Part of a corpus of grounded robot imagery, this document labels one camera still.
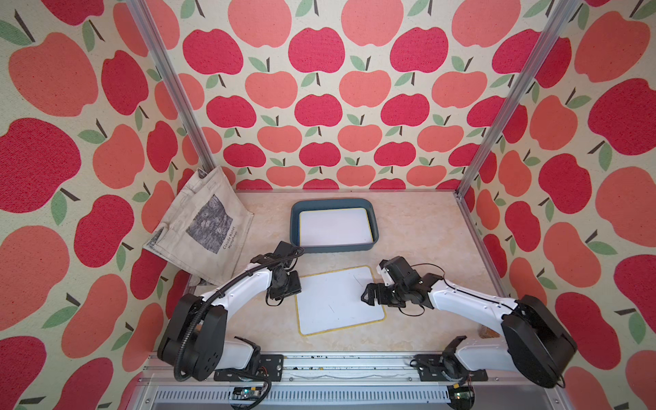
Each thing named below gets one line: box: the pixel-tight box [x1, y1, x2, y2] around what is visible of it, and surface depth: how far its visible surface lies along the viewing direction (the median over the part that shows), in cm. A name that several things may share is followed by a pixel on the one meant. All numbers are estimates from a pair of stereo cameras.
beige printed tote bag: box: [142, 165, 255, 286], surface depth 90 cm
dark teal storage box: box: [289, 198, 380, 253], surface depth 110 cm
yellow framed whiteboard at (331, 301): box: [295, 265, 387, 337], surface depth 88 cm
